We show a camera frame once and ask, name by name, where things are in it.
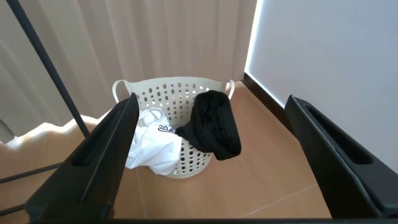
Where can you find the black garment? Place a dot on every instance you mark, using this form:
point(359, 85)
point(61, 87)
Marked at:
point(214, 124)

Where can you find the black clothes rack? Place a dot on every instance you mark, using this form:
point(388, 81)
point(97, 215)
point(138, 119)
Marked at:
point(46, 62)

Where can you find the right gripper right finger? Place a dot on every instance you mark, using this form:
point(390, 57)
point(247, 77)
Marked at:
point(339, 183)

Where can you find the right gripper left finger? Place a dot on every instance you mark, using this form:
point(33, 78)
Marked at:
point(102, 174)

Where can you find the white printed t-shirt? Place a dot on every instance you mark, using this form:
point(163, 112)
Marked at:
point(155, 149)

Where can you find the white laundry basket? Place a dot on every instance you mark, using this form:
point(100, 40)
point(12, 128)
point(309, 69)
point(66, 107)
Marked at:
point(174, 93)

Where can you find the beige curtain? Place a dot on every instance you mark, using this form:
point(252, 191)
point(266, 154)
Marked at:
point(140, 37)

